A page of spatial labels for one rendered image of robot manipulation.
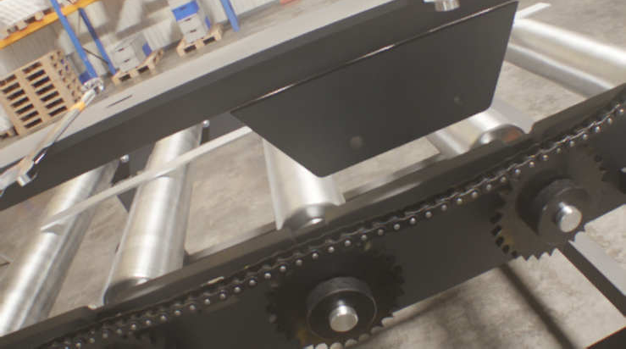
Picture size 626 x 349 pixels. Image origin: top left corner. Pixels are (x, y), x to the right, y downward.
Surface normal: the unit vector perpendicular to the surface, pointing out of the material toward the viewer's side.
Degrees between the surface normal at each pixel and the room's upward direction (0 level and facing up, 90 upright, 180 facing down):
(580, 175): 90
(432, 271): 90
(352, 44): 90
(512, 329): 0
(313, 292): 26
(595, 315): 0
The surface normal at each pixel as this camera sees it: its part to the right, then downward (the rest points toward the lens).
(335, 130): 0.19, 0.43
